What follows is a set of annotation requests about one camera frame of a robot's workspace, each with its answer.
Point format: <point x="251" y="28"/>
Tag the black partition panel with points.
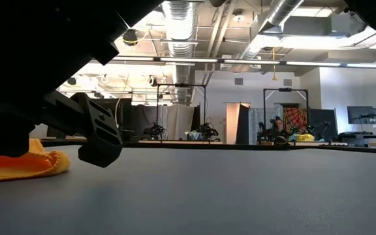
<point x="322" y="117"/>

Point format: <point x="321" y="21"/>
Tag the black table frame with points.
<point x="240" y="147"/>

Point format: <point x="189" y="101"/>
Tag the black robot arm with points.
<point x="207" y="132"/>
<point x="155" y="132"/>

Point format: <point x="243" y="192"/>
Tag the silver ventilation duct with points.
<point x="179" y="32"/>
<point x="282" y="9"/>

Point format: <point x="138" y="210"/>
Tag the person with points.
<point x="278" y="125"/>

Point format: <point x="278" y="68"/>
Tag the blue-grey table mat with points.
<point x="207" y="196"/>

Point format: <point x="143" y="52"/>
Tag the white curtain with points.
<point x="178" y="122"/>

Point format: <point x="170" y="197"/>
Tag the ceiling light strip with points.
<point x="191" y="60"/>

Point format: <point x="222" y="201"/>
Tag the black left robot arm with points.
<point x="44" y="32"/>

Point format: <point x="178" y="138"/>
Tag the yellow towel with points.
<point x="28" y="166"/>

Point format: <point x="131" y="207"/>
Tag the black ceiling dome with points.
<point x="130" y="37"/>

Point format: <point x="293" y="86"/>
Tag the black station frame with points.
<point x="286" y="89"/>
<point x="181" y="85"/>

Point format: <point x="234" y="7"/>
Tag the beige panel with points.
<point x="232" y="124"/>

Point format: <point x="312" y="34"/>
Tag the yellow cloth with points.
<point x="305" y="137"/>

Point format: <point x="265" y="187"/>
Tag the colourful tapestry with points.
<point x="297" y="119"/>

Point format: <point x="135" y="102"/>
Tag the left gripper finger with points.
<point x="100" y="130"/>

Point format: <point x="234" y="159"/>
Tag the black desk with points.
<point x="354" y="137"/>

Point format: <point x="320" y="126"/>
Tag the black monitor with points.
<point x="362" y="114"/>

